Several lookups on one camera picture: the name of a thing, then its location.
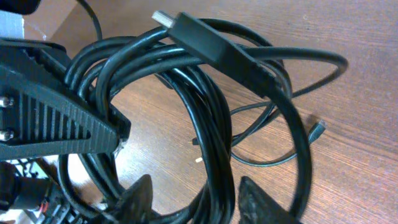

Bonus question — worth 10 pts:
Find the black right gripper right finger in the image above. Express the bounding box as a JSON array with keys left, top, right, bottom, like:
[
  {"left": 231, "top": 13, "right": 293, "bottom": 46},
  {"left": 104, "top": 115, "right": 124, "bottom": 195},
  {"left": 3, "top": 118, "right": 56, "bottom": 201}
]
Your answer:
[{"left": 238, "top": 176, "right": 301, "bottom": 224}]

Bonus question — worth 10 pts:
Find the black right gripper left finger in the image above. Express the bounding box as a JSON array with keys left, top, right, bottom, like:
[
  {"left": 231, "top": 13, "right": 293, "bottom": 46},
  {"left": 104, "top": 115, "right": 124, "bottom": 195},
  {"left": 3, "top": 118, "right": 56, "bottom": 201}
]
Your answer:
[{"left": 102, "top": 174, "right": 153, "bottom": 224}]

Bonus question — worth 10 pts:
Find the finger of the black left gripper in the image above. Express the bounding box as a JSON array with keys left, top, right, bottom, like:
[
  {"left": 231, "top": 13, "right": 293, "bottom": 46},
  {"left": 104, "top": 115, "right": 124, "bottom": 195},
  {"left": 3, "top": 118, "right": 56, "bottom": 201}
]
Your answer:
[
  {"left": 1, "top": 39, "right": 131, "bottom": 140},
  {"left": 1, "top": 65, "right": 119, "bottom": 160}
]

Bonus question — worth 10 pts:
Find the thin black cable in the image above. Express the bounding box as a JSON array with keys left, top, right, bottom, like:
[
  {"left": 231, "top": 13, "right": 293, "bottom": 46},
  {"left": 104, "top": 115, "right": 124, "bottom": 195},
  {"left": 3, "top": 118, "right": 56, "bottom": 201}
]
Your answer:
[{"left": 189, "top": 90, "right": 327, "bottom": 168}]

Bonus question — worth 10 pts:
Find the thick black cable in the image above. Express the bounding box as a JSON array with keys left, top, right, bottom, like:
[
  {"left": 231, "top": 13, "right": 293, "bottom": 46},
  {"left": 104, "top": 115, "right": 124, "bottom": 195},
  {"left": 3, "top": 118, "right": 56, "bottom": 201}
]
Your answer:
[{"left": 57, "top": 10, "right": 349, "bottom": 224}]

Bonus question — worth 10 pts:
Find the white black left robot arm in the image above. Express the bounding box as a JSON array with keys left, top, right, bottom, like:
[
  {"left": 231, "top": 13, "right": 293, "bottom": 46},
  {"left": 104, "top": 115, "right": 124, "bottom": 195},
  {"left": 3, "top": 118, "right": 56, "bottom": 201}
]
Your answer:
[{"left": 1, "top": 39, "right": 131, "bottom": 218}]

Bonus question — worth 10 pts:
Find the black left camera cable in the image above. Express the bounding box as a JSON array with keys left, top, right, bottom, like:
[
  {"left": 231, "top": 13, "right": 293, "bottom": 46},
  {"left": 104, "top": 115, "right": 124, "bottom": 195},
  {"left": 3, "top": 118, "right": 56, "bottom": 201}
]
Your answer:
[{"left": 76, "top": 0, "right": 103, "bottom": 41}]

